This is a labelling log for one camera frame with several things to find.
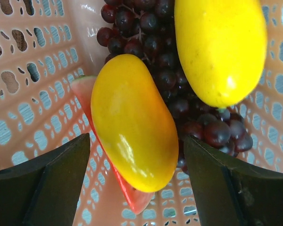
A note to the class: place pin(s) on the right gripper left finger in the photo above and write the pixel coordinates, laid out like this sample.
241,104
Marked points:
44,191

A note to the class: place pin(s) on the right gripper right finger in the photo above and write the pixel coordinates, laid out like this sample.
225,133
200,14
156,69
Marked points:
232,192

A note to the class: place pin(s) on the orange mango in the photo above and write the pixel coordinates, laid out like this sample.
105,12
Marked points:
133,124

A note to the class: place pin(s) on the yellow lemon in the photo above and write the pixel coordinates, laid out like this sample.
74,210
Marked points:
222,47

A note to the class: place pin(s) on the brown cloth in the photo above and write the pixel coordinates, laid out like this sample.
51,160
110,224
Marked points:
14,15

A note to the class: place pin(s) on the pink plastic basket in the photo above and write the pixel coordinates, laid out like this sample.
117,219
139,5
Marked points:
45,114

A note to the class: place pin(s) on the dark red grapes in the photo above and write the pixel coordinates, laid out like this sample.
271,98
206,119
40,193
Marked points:
145,29

